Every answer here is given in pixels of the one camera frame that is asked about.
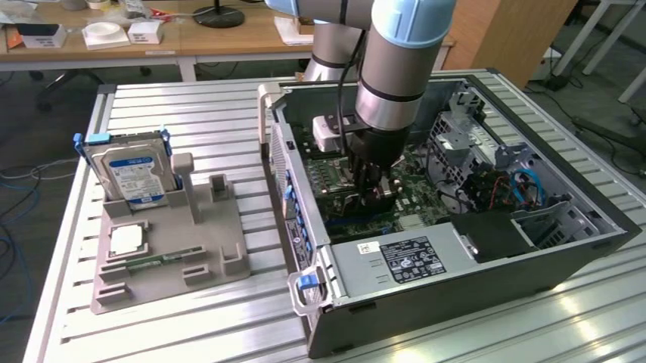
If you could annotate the perforated metal drive cage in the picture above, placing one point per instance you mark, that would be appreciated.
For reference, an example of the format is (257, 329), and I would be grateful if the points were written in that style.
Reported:
(453, 147)

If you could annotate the white tape roll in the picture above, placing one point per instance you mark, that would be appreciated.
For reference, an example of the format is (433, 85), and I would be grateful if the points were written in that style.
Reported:
(96, 4)

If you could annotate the graphics card with metal bracket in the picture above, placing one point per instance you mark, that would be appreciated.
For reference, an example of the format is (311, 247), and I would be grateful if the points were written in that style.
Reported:
(343, 211)

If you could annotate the green motherboard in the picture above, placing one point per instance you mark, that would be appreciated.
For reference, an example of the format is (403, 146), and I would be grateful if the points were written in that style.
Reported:
(419, 189)

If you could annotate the grey cup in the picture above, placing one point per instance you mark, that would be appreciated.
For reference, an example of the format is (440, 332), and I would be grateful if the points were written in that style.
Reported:
(72, 4)

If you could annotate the wooden cabinet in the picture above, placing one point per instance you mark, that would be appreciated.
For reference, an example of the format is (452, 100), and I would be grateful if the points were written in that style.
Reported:
(504, 38)

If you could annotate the white paper stack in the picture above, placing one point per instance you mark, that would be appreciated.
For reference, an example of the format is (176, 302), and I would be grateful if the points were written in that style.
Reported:
(292, 34)

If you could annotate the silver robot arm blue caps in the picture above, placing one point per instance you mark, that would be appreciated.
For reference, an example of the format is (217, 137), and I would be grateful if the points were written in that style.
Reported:
(393, 68)

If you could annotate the white square box round hole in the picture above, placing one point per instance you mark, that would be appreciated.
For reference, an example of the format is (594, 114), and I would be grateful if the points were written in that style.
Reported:
(105, 39)

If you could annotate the open black PC case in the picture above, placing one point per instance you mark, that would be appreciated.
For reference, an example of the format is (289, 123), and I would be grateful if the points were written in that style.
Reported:
(453, 302)

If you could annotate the grey parts rack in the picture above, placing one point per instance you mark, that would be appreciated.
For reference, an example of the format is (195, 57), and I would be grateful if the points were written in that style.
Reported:
(167, 272)

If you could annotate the hard disk in blue caddy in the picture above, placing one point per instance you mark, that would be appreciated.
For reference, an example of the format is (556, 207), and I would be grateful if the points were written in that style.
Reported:
(133, 177)

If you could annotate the white table frame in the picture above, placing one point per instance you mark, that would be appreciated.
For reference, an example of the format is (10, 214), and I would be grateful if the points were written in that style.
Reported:
(611, 38)

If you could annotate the black round lamp base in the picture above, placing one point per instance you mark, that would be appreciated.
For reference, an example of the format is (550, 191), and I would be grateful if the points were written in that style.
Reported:
(219, 17)

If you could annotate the green RAM stick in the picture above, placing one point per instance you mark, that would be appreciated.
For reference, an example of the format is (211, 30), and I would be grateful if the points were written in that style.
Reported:
(151, 261)

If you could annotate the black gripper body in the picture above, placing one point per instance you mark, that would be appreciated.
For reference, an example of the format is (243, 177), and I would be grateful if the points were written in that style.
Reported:
(375, 149)

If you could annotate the grey power supply unit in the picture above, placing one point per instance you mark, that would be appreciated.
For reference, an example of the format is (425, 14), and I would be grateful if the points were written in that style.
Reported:
(363, 272)

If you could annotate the black office chair base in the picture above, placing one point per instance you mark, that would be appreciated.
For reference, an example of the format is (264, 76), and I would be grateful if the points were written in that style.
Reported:
(50, 89)

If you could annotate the small silver chipset heatsink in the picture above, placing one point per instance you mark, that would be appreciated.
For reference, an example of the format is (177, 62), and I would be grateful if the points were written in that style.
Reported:
(413, 223)

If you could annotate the grey metal disk bay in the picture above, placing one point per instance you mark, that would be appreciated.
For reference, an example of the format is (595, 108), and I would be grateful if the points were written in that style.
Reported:
(555, 227)

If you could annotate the white labelled cardboard box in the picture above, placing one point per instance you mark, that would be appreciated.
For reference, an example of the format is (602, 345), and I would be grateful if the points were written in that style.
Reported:
(145, 34)

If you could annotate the white power box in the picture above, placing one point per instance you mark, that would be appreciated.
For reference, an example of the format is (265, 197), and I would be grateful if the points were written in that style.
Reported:
(548, 64)

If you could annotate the wooden desk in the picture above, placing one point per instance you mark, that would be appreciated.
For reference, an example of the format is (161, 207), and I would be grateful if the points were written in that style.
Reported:
(297, 51)
(50, 56)

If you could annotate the white box black lid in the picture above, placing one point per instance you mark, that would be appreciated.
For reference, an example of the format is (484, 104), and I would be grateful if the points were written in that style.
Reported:
(42, 41)

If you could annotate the silver CPU chip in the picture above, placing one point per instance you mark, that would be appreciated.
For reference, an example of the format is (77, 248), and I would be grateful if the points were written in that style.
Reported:
(125, 242)

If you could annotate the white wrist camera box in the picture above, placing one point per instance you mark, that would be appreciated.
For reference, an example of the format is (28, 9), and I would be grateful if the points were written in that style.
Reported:
(325, 136)

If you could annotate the orange box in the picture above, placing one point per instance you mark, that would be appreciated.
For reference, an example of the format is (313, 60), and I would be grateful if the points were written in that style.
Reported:
(13, 41)

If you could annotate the CPU socket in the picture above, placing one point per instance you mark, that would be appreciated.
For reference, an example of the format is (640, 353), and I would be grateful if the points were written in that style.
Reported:
(341, 174)

